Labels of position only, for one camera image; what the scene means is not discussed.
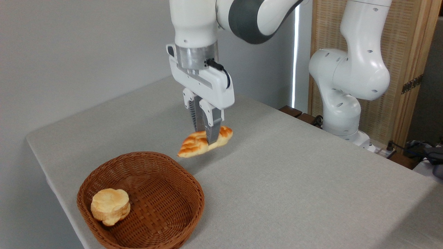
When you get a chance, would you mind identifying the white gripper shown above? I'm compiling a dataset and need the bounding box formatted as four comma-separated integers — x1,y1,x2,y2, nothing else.
166,43,235,145

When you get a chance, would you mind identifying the braided golden bread loaf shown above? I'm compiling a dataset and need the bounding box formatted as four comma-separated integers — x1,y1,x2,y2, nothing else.
177,126,233,158

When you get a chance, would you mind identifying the brown wicker basket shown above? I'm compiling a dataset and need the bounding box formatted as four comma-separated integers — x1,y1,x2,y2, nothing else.
77,151,205,249

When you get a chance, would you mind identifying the round pale bread roll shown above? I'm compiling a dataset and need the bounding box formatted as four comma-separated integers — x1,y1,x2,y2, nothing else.
91,188,131,227

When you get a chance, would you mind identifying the dark brown wooden block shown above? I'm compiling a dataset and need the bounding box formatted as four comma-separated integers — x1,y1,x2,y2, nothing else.
297,113,324,129
279,105,303,118

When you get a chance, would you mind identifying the white vertical light strip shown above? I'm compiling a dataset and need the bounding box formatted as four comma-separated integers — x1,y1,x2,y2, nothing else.
292,5,301,108

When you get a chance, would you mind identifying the metal screen hinge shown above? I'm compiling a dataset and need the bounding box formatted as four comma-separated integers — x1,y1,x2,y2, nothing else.
401,74,423,94

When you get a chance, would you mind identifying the wooden rattan folding screen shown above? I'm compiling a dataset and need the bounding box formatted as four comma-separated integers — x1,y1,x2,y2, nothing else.
308,0,443,149

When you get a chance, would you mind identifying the dark grey bag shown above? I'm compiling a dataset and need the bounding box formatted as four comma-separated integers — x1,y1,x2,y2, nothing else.
403,138,443,179

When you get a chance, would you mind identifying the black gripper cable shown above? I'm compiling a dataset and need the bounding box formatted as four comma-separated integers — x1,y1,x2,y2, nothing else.
205,59,231,89

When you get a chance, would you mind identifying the black power cable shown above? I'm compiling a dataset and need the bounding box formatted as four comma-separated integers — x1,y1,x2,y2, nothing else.
386,140,427,160

